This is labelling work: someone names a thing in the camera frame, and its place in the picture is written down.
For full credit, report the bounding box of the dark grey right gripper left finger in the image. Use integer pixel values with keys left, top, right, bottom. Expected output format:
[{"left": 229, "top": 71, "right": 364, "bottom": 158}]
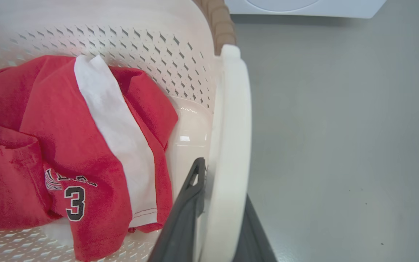
[{"left": 148, "top": 157, "right": 206, "bottom": 262}]

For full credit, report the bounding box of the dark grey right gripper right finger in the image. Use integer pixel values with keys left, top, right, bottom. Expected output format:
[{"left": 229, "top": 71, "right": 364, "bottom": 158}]
[{"left": 232, "top": 195, "right": 278, "bottom": 262}]

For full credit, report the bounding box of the white plastic laundry basket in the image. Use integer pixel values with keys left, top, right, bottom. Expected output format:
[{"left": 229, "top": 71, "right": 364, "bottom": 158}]
[{"left": 0, "top": 0, "right": 252, "bottom": 262}]

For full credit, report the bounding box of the red and white shirt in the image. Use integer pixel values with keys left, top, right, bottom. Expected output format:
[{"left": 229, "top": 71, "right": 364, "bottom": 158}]
[{"left": 0, "top": 55, "right": 179, "bottom": 262}]

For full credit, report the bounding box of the white washing machine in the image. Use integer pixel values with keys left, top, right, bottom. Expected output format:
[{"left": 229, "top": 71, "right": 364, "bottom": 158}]
[{"left": 225, "top": 0, "right": 387, "bottom": 19}]

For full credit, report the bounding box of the brown woven basket handle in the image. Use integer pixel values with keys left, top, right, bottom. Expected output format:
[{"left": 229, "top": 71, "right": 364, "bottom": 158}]
[{"left": 193, "top": 0, "right": 237, "bottom": 56}]

